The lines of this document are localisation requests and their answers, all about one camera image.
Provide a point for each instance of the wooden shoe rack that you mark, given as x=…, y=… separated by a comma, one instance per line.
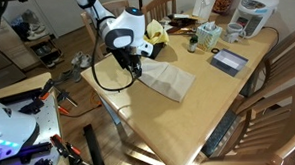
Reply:
x=44, y=53

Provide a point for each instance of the white cloth towel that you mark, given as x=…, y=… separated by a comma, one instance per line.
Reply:
x=167, y=80

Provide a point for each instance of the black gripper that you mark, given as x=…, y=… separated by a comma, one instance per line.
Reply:
x=128, y=58

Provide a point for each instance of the wooden chair with blue cushion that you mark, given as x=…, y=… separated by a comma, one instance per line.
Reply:
x=290, y=133

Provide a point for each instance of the white shoes pair on rack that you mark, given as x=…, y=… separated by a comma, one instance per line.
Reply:
x=37, y=33

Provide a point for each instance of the purple snack bag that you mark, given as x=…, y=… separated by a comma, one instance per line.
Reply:
x=224, y=2

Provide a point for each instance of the orange black bar clamp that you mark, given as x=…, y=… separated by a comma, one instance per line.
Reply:
x=63, y=95
x=47, y=87
x=58, y=141

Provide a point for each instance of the white electric water boiler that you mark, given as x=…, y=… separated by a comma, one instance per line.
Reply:
x=254, y=11

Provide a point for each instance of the wooden chair with bare seat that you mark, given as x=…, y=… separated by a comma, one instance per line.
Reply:
x=286, y=56

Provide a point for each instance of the teal patterned tissue box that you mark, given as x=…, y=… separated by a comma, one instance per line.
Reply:
x=207, y=38

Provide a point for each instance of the black bracket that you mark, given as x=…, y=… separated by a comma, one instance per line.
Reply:
x=33, y=151
x=31, y=107

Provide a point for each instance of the yellow cloth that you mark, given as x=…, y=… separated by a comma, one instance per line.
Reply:
x=157, y=32

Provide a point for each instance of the small green-capped bottle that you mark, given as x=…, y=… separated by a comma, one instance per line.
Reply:
x=192, y=45

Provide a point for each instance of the black vertical pole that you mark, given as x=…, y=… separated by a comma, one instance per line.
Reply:
x=140, y=1

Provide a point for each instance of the blue and white flat box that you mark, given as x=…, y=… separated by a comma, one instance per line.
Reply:
x=228, y=62

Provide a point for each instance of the dark brown wallet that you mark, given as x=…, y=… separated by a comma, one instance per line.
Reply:
x=183, y=21

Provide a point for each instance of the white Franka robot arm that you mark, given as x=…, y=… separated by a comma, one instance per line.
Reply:
x=125, y=23

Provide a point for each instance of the white paper bag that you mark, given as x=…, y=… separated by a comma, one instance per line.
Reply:
x=204, y=3

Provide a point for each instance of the narrow slatted wooden chair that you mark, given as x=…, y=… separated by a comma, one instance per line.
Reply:
x=157, y=1

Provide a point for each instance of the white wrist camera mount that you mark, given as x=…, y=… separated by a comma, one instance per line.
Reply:
x=146, y=49

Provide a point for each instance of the metal table leg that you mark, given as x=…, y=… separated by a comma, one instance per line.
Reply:
x=114, y=117

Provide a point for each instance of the wide slatted wooden chair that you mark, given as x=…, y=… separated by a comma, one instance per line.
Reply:
x=117, y=4

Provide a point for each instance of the dark blue seat cushion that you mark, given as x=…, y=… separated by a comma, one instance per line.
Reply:
x=219, y=132

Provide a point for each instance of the light wood dresser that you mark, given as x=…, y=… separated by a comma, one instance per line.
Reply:
x=16, y=51

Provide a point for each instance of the wooden robot mounting table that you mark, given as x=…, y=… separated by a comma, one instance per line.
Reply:
x=20, y=83

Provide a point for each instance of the black square box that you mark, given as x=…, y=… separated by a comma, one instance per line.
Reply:
x=157, y=50

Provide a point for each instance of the white mug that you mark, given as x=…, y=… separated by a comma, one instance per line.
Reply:
x=233, y=32

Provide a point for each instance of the grey shoe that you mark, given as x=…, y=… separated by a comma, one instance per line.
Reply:
x=63, y=76
x=76, y=75

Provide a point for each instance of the black metal stand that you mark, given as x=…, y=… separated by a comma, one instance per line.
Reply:
x=91, y=145

